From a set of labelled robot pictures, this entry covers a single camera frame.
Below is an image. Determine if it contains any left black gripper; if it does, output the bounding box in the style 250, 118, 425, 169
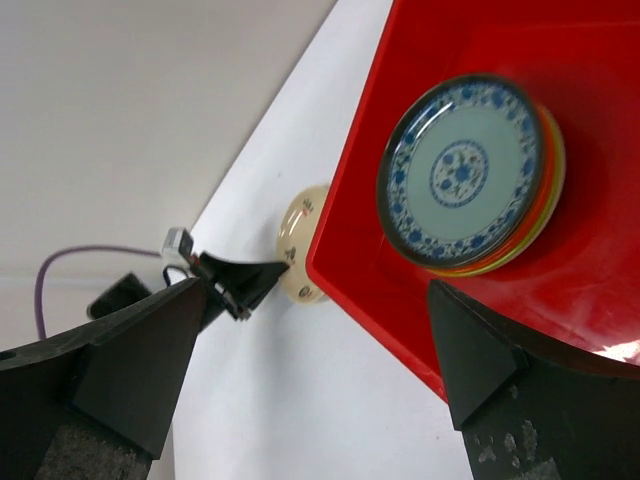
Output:
87, 252, 288, 330

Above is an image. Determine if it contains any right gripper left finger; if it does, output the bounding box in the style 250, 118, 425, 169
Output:
1, 279, 206, 479

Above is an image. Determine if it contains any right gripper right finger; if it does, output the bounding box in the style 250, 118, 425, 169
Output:
427, 280, 639, 479

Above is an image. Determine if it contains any beige floral plate back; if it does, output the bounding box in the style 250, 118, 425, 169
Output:
276, 185, 329, 305

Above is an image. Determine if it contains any green plate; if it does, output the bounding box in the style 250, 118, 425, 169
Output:
439, 114, 567, 279

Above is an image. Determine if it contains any blue patterned plate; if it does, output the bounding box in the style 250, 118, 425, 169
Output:
376, 73, 547, 269

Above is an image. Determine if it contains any orange plate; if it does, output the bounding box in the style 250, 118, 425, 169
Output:
424, 99, 561, 274

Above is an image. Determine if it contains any red plastic bin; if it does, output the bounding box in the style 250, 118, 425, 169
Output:
308, 1, 639, 394

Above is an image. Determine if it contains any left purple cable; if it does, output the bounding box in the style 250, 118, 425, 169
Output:
35, 243, 164, 341

